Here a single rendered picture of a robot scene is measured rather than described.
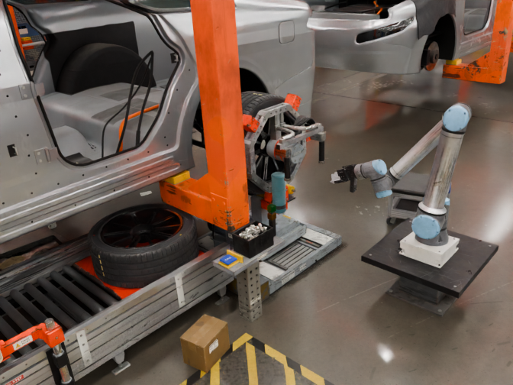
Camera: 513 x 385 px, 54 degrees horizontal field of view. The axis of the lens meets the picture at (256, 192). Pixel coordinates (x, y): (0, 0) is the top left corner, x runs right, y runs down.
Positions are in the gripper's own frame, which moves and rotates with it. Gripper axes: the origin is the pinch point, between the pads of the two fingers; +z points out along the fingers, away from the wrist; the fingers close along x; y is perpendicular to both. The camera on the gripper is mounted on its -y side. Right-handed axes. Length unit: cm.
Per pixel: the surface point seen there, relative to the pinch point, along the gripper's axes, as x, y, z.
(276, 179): 20.6, 14.4, 23.5
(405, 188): -85, -37, 3
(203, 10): 60, 112, -11
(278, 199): 20.4, 1.9, 29.0
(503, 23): -359, 45, -18
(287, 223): -9, -24, 58
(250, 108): 18, 61, 24
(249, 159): 31, 33, 28
